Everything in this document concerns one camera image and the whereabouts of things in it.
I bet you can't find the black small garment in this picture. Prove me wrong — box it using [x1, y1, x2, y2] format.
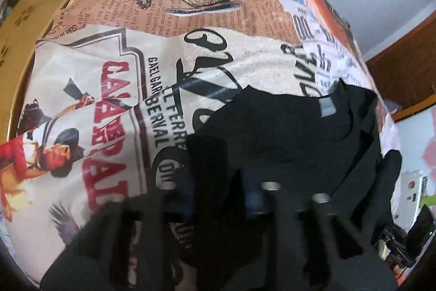
[187, 81, 402, 242]

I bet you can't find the wooden wardrobe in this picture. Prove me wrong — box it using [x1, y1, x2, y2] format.
[367, 13, 435, 120]

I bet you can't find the newspaper print bed sheet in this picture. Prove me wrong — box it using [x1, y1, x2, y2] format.
[0, 0, 403, 288]

